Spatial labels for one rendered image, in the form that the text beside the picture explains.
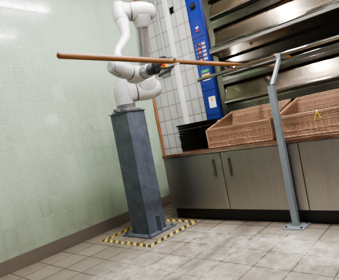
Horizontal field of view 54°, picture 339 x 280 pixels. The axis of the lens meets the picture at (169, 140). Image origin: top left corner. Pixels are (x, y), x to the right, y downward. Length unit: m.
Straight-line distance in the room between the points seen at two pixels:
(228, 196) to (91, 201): 1.19
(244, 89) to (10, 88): 1.92
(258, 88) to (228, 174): 0.84
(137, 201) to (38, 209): 0.76
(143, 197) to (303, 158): 1.22
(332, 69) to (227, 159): 1.02
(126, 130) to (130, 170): 0.32
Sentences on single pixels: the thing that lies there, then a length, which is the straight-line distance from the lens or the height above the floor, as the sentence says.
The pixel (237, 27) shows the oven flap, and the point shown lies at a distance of 3.14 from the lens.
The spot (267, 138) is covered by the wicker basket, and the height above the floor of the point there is 0.60.
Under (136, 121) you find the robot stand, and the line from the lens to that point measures 2.68.
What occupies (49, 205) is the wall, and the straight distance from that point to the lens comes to 2.85.
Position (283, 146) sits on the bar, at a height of 0.54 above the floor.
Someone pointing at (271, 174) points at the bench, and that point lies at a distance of 2.43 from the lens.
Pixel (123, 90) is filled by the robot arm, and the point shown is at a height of 1.16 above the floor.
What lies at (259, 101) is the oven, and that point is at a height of 0.89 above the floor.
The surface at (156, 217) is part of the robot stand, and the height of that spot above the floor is 0.12.
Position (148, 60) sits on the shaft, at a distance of 1.92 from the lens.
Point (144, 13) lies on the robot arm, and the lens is 2.64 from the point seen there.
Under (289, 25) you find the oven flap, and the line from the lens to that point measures 2.78.
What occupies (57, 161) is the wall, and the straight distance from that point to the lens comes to 2.89.
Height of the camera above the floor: 0.77
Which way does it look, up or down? 1 degrees down
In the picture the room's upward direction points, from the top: 11 degrees counter-clockwise
